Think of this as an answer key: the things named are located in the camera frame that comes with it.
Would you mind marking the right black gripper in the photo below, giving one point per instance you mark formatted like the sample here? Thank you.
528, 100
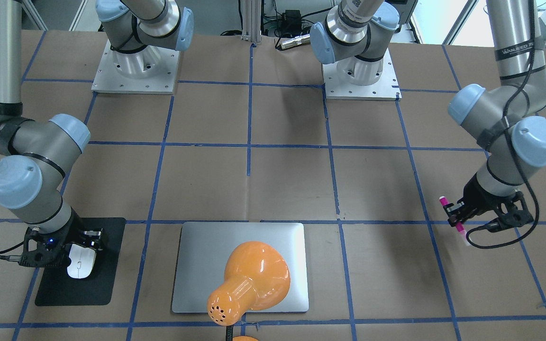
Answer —
74, 231

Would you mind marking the white computer mouse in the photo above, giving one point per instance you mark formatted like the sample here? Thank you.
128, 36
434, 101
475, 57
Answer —
82, 260

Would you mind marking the black mousepad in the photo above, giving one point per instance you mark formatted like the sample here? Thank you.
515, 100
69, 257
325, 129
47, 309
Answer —
57, 288

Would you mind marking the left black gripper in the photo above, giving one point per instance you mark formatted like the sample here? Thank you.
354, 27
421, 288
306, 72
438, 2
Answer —
478, 195

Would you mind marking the pink highlighter pen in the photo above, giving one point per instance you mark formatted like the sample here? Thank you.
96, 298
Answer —
458, 227

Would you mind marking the orange desk lamp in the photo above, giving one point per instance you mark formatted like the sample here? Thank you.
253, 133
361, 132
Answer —
256, 277

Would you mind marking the silver laptop notebook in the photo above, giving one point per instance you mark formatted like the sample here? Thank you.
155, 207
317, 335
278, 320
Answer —
205, 247

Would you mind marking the aluminium frame post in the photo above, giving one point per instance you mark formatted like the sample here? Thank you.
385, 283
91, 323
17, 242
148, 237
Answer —
251, 18

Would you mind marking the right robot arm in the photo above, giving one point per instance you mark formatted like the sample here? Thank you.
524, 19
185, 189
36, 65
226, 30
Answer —
37, 155

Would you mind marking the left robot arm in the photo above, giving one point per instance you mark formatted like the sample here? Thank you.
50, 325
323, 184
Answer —
355, 35

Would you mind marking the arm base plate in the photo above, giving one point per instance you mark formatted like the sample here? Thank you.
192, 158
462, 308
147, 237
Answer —
354, 79
150, 71

